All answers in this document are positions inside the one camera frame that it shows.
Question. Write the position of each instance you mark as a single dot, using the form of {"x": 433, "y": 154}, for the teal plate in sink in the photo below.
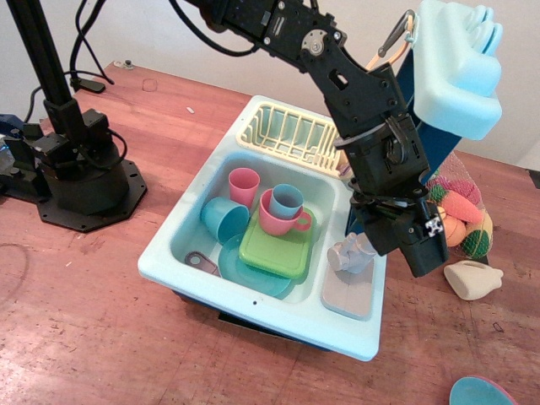
{"x": 232, "y": 268}

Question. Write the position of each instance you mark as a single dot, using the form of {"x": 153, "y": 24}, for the pink mug with handle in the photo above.
{"x": 275, "y": 226}

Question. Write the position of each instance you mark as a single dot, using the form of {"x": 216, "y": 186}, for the cream toy bottle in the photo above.
{"x": 472, "y": 280}

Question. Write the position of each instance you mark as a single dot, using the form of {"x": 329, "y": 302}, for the teal plate at edge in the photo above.
{"x": 476, "y": 390}

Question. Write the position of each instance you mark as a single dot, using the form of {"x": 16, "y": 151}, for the teal cup lying sideways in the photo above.
{"x": 224, "y": 218}

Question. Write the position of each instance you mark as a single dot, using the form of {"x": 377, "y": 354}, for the brown utensil handle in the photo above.
{"x": 201, "y": 262}

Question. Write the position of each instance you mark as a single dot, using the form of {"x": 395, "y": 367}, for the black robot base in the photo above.
{"x": 81, "y": 189}

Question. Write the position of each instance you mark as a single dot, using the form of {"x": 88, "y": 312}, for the blue backboard with shelf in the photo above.
{"x": 449, "y": 75}

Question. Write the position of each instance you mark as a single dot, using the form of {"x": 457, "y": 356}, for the net bag of toy food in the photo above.
{"x": 468, "y": 226}

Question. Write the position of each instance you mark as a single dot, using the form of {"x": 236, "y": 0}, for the cream dish rack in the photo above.
{"x": 297, "y": 137}

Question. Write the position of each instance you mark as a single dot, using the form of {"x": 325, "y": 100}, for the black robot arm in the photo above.
{"x": 298, "y": 34}

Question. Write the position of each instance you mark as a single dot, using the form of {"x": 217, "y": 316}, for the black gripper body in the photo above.
{"x": 388, "y": 162}

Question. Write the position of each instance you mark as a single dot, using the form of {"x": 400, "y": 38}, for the pink tumbler cup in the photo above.
{"x": 243, "y": 185}

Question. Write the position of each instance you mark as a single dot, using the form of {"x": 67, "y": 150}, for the grey toy faucet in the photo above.
{"x": 348, "y": 282}

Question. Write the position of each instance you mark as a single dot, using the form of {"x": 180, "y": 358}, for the light blue toy sink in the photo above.
{"x": 298, "y": 312}

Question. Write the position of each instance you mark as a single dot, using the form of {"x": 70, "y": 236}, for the green cutting board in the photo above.
{"x": 286, "y": 255}

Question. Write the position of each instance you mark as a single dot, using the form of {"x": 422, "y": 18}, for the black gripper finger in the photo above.
{"x": 424, "y": 257}

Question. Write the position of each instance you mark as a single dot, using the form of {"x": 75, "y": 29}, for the grey faucet lever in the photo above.
{"x": 350, "y": 244}

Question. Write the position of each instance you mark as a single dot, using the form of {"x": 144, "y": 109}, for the grey hanging utensil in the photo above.
{"x": 403, "y": 28}

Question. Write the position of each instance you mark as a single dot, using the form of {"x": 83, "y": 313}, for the toy dish brush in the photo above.
{"x": 393, "y": 58}

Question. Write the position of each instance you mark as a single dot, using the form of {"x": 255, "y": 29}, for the blue-grey small cup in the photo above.
{"x": 285, "y": 201}

